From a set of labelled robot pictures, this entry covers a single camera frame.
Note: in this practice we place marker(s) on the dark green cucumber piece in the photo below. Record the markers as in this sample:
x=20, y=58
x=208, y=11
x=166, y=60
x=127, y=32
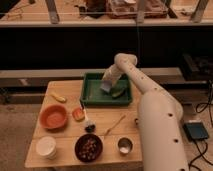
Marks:
x=117, y=93

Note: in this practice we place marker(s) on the wooden spoon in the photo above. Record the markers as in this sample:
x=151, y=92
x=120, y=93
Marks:
x=114, y=125

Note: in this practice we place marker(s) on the small orange cup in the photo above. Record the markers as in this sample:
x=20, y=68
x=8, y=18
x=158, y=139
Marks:
x=78, y=114

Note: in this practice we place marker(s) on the green plastic tray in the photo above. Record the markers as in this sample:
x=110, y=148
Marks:
x=92, y=95

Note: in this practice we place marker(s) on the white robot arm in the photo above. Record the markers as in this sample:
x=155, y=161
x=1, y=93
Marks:
x=159, y=114

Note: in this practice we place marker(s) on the small metal cup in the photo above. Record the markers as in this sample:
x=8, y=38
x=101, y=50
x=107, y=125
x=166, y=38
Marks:
x=125, y=145

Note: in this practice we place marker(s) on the yellow banana toy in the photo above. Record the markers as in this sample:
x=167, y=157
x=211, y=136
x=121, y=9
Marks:
x=58, y=98

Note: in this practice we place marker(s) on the orange plastic bowl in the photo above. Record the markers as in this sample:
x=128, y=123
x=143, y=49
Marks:
x=53, y=117

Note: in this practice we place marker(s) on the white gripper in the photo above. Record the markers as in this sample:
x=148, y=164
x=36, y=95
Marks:
x=112, y=74

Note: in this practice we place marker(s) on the dark bowl with nuts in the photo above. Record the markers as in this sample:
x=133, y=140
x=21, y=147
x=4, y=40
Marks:
x=88, y=148

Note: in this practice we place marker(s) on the white stacked cups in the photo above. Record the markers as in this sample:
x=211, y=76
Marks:
x=46, y=147

